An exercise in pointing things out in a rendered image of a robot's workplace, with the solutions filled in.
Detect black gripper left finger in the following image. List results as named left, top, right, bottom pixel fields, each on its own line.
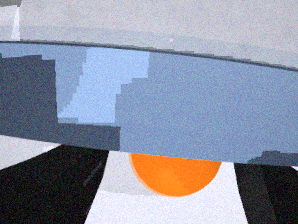
left=0, top=144, right=109, bottom=224

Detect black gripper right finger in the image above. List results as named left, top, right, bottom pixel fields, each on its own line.
left=233, top=163, right=298, bottom=224

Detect low clear corner walls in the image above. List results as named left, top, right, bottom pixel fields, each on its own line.
left=0, top=26, right=298, bottom=69

